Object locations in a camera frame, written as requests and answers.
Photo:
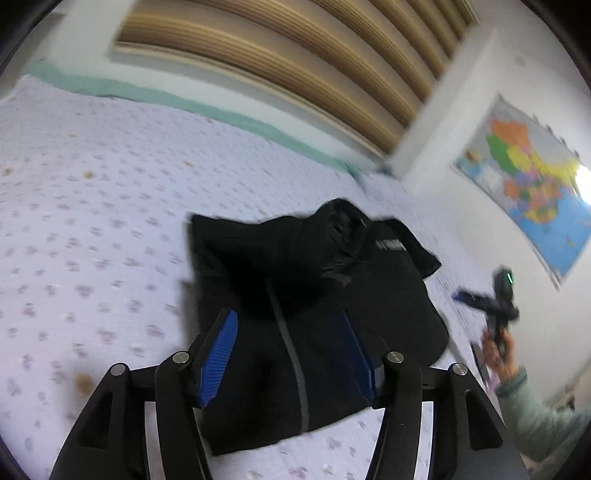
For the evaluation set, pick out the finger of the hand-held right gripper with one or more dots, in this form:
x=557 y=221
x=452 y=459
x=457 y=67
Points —
x=471 y=297

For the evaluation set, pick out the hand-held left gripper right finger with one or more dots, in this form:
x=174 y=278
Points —
x=359 y=362

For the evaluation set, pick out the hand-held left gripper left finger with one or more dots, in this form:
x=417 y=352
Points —
x=220 y=357

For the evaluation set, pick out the black hooded jacket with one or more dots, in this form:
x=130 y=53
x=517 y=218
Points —
x=295 y=277

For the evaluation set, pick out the person's right forearm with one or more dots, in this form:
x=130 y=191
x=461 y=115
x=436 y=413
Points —
x=545 y=424

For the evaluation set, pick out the person's right hand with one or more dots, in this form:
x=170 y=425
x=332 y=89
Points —
x=505 y=360

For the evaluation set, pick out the bed with floral bedspread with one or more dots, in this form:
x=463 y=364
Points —
x=92 y=194

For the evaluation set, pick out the wooden slatted headboard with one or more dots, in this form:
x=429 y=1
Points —
x=295 y=60

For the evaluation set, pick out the colourful wall map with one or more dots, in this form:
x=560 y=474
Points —
x=540 y=184

